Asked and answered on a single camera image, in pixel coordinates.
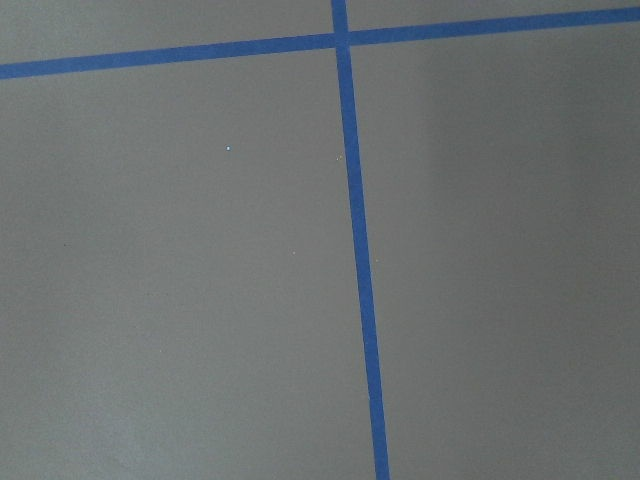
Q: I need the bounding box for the blue tape line crosswise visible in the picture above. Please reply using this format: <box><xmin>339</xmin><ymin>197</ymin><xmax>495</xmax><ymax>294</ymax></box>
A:
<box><xmin>1</xmin><ymin>7</ymin><xmax>639</xmax><ymax>80</ymax></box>

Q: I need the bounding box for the blue tape line lengthwise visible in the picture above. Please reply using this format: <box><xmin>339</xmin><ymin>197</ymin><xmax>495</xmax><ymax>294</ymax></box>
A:
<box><xmin>331</xmin><ymin>1</ymin><xmax>391</xmax><ymax>479</ymax></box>

